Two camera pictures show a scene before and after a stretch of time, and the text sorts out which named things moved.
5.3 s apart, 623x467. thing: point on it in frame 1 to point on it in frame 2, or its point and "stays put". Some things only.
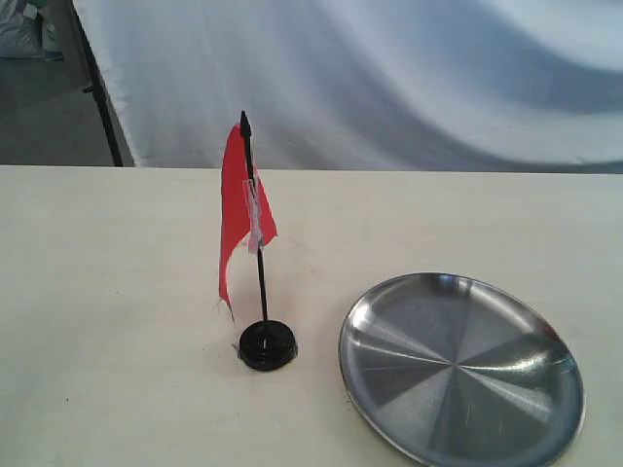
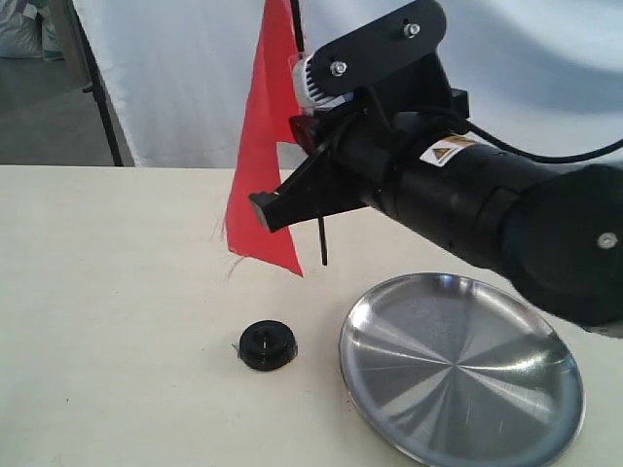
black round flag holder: x=267 y=345 stays put
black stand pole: x=95 y=88 stays put
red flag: x=244 y=208 to x=273 y=120
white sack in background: x=27 y=33 stays put
